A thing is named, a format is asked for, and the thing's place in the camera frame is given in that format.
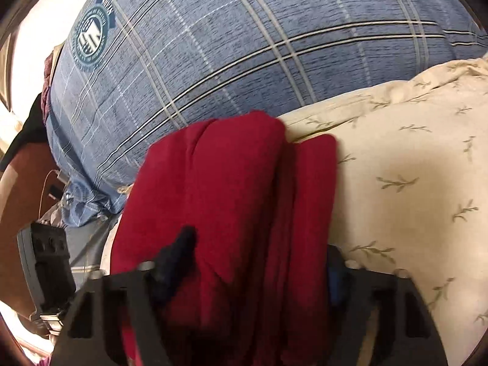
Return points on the blue plaid blanket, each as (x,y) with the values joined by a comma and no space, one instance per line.
(228,45)

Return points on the brown wooden furniture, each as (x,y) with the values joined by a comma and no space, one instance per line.
(23,186)

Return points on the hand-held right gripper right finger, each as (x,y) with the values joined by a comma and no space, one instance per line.
(337,280)

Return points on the small black object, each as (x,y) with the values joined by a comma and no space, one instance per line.
(55,191)

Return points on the dark red cloth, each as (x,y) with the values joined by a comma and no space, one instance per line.
(47,80)

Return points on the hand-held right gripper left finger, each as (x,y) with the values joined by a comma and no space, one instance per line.
(179,251)

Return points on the black cloth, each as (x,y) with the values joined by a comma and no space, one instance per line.
(28,125)

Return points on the grey cloth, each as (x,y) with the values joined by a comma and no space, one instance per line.
(82,246)

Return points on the cream leaf-print bedsheet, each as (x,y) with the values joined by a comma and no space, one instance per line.
(400,152)

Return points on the red garment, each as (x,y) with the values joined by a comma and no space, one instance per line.
(236,183)

